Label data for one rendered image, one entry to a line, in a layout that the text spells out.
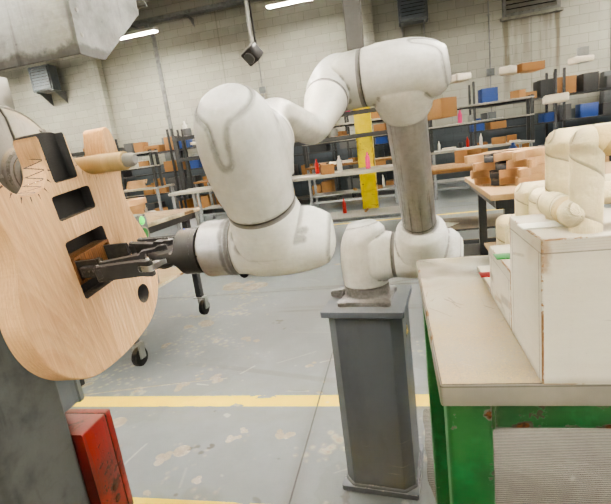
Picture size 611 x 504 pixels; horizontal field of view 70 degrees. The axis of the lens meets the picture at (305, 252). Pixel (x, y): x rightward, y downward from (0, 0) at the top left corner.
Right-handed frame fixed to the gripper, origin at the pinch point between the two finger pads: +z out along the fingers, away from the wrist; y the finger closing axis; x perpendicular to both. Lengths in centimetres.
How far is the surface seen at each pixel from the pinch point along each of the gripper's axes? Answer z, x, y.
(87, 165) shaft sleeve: 0.8, 15.4, 6.8
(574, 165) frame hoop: -70, 9, -12
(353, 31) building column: -8, 104, 710
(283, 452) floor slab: 6, -119, 75
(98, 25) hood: -12.9, 34.3, 0.4
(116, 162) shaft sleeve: -4.9, 15.1, 6.8
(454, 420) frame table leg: -56, -21, -16
